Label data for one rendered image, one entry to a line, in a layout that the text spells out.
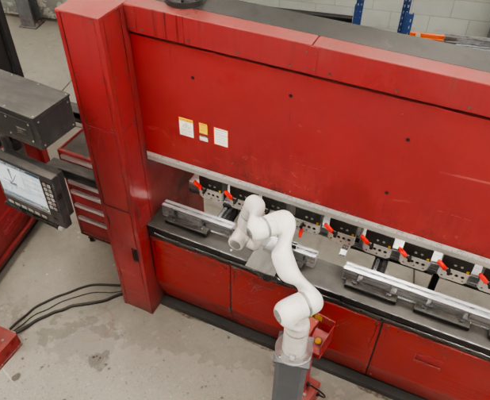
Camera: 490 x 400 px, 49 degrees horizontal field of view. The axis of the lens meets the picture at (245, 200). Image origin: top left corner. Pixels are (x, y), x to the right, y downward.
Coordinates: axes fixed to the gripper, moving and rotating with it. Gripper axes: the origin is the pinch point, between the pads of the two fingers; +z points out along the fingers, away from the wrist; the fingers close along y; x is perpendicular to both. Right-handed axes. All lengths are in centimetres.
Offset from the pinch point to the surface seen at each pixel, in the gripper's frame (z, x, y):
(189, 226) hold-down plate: 1, -16, 59
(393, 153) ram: 4, 17, -83
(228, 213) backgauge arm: 27, -1, 54
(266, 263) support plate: -13.8, 26.1, 16.5
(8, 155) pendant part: -51, -117, 47
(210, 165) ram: 4.0, -35.1, 6.6
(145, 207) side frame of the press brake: -5, -44, 67
